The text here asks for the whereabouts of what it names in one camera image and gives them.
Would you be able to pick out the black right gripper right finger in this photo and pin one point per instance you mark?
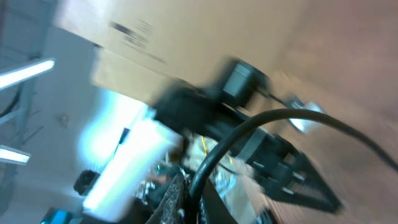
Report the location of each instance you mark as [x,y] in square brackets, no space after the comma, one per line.
[212,209]

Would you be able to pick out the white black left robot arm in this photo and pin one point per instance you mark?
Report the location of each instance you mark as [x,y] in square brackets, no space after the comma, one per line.
[212,110]

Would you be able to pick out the brown cardboard box wall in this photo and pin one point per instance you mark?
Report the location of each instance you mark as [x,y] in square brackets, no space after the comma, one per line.
[146,44]

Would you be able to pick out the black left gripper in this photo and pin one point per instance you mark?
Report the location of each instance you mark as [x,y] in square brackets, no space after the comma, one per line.
[285,173]

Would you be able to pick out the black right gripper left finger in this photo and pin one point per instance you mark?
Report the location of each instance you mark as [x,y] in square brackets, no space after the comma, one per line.
[172,207]

